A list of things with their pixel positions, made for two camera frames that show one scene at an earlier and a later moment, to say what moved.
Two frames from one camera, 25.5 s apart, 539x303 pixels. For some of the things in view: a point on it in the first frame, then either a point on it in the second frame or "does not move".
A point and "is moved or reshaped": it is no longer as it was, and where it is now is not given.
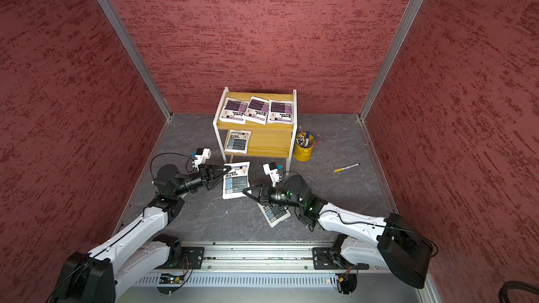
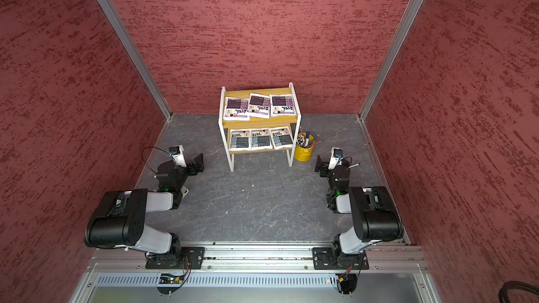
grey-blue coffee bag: [236, 180] -> [260, 139]
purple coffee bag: [234, 110] does not move
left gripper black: [213, 168] -> [198, 160]
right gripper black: [262, 187] -> [324, 168]
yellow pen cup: [303, 146] does not move
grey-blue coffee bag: [238, 142] does not move
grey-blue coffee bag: [274, 214] -> [281, 137]
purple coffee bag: [257, 111] is moved or reshaped
